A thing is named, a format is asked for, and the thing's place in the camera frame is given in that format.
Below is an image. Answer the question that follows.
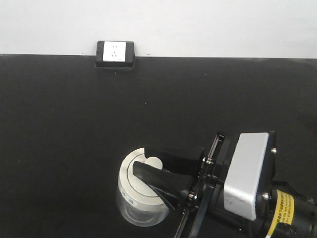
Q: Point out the black and white power socket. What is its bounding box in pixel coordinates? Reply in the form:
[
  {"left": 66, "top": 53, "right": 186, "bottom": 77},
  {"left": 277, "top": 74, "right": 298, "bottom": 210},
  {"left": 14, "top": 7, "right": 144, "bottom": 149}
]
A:
[{"left": 95, "top": 41, "right": 135, "bottom": 68}]

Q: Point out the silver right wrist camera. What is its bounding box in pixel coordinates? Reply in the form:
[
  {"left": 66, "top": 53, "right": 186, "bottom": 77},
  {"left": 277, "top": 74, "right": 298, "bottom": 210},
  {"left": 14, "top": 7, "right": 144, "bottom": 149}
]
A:
[{"left": 223, "top": 132, "right": 269, "bottom": 221}]

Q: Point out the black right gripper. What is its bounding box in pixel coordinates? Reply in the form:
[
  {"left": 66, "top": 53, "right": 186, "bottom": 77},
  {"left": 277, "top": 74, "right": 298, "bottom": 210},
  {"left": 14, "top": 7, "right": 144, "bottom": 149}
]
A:
[{"left": 133, "top": 131, "right": 276, "bottom": 238}]

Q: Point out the glass jar with white lid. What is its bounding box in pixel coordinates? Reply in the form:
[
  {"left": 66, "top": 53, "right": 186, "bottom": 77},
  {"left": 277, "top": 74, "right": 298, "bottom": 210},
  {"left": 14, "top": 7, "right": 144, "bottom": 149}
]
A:
[{"left": 116, "top": 148, "right": 169, "bottom": 227}]

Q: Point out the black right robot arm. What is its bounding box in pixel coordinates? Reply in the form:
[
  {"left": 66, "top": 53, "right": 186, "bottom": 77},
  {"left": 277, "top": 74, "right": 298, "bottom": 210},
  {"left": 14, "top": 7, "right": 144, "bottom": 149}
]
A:
[{"left": 132, "top": 131, "right": 317, "bottom": 238}]

